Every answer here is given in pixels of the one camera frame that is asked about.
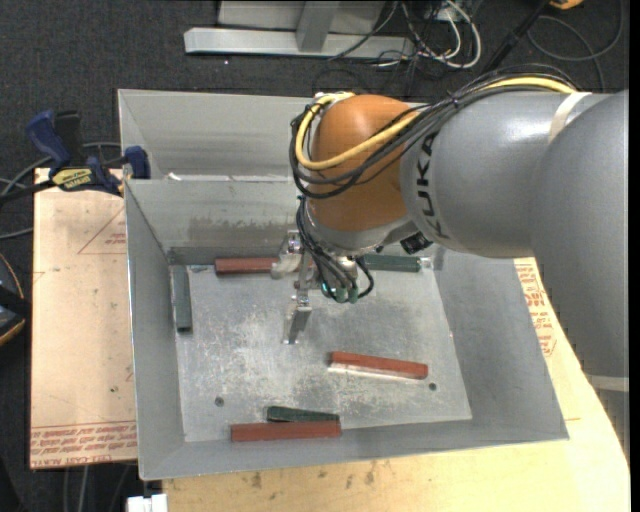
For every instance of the dark green flat block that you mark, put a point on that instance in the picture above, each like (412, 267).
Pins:
(395, 263)
(182, 300)
(295, 414)

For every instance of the brown cardboard board red print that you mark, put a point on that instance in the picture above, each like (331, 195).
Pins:
(80, 325)

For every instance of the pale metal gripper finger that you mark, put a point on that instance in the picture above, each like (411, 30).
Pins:
(286, 268)
(296, 322)

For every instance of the black cylinder on white bracket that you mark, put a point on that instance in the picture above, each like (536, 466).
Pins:
(416, 242)

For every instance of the grey metal bin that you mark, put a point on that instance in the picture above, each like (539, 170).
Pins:
(240, 350)

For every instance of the red-brown flat block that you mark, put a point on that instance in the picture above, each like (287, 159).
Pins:
(242, 265)
(285, 431)
(380, 364)

